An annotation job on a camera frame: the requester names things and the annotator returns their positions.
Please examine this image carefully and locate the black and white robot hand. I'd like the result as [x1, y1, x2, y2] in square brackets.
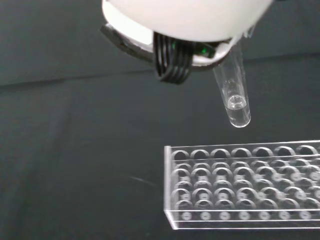
[99, 0, 276, 86]

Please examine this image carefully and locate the clear plastic test tube rack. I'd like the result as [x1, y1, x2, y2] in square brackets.
[163, 139, 320, 230]

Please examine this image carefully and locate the black bench cloth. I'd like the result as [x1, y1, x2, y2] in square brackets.
[0, 0, 320, 240]

